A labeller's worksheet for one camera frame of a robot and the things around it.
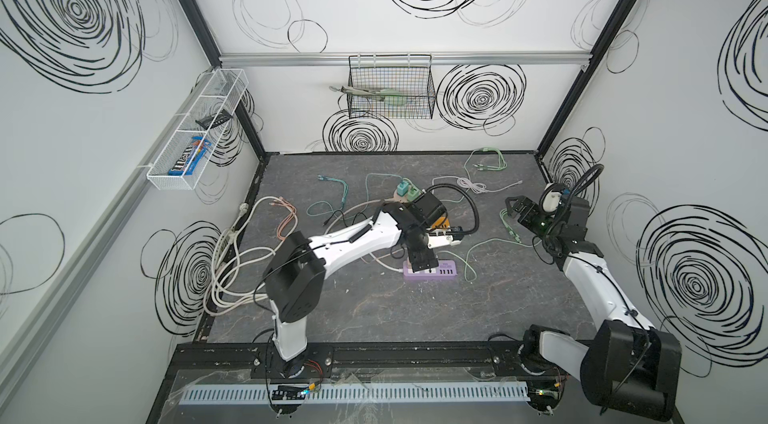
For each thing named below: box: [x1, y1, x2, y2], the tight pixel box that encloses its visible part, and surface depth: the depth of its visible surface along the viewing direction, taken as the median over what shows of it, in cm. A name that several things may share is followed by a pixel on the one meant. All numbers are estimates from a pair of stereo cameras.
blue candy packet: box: [168, 136, 212, 176], surface depth 72 cm
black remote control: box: [195, 109, 233, 130], surface depth 80 cm
